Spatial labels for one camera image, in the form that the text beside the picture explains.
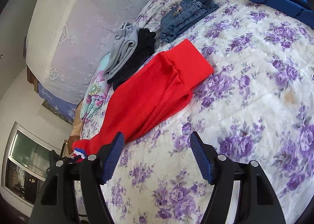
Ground folded blue denim jeans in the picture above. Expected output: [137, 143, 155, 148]
[160, 0, 218, 43]

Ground folded black pants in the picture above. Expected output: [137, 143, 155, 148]
[107, 28, 156, 90]

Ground folded grey pants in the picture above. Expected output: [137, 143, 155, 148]
[104, 22, 139, 80]

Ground brown beige pillow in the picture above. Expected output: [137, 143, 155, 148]
[68, 99, 83, 155]

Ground purple floral bed quilt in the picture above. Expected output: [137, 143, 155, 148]
[102, 0, 313, 223]

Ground folded floral teal blanket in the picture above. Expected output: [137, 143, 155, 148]
[80, 52, 116, 124]

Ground white framed window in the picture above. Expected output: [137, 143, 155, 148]
[1, 122, 61, 207]

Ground white lace covered headboard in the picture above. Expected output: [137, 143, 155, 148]
[26, 0, 149, 104]

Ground red pants with striped band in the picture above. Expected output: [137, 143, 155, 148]
[72, 39, 214, 158]

